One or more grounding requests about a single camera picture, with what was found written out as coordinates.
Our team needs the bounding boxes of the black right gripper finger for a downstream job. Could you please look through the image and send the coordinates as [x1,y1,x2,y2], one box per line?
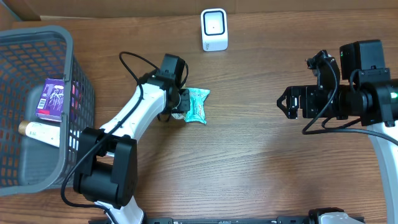
[277,104,290,118]
[277,87,290,105]

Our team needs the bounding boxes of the teal snack packet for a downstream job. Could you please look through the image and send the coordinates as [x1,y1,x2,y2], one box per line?
[184,88,210,124]

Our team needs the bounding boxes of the purple pad package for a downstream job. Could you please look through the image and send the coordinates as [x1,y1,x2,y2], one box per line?
[35,78,65,122]

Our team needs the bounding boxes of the white tube gold cap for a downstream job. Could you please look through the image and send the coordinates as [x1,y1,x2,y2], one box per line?
[18,121,60,147]

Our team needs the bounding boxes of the green yellow snack packet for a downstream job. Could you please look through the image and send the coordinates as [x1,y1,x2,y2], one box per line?
[172,113,185,119]

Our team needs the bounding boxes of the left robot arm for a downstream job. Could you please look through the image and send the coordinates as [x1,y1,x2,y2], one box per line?
[73,68,189,223]

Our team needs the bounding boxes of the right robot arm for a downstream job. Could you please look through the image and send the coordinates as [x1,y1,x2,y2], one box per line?
[277,40,397,223]

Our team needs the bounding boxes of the white barcode scanner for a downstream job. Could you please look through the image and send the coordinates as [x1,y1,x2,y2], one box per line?
[200,8,228,52]

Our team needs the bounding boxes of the grey plastic basket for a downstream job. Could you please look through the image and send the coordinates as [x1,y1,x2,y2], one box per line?
[1,26,95,197]

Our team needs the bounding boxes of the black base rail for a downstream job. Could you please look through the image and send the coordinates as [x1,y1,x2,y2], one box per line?
[143,216,315,224]

